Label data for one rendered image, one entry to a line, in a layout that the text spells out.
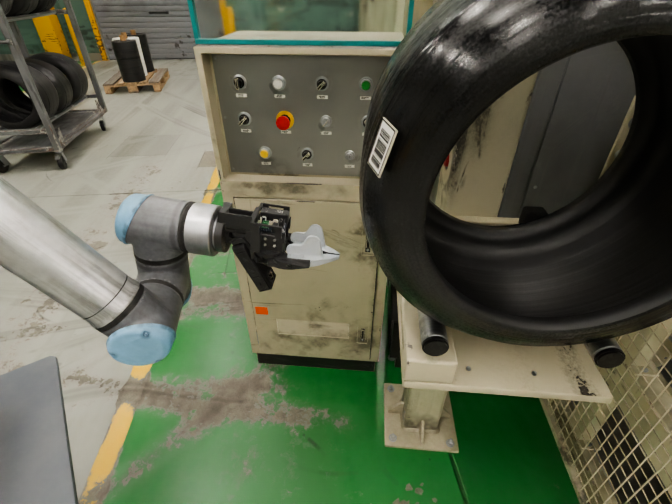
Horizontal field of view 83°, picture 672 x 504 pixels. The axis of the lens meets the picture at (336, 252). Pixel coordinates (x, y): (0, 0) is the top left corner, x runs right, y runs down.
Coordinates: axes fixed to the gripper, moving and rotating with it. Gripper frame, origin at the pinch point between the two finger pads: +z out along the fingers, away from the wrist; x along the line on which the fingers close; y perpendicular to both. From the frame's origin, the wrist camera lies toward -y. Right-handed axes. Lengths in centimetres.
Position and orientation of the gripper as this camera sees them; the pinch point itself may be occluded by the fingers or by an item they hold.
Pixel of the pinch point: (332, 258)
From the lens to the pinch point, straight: 67.7
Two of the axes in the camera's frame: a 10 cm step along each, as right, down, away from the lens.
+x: 0.9, -5.8, 8.1
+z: 9.9, 1.5, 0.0
